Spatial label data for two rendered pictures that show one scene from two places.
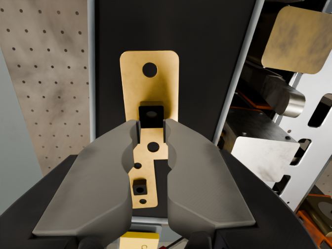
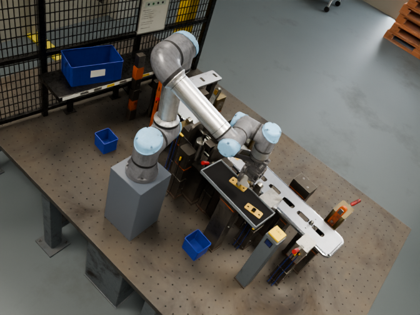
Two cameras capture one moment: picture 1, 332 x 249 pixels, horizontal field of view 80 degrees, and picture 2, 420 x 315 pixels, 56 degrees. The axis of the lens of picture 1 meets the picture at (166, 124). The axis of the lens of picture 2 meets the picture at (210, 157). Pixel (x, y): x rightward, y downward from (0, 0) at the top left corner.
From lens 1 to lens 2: 169 cm
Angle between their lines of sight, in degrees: 58
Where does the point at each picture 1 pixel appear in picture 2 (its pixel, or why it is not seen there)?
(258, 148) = (266, 195)
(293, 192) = (310, 214)
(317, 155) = (294, 198)
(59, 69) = (183, 290)
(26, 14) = (154, 275)
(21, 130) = not seen: outside the picture
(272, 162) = (274, 195)
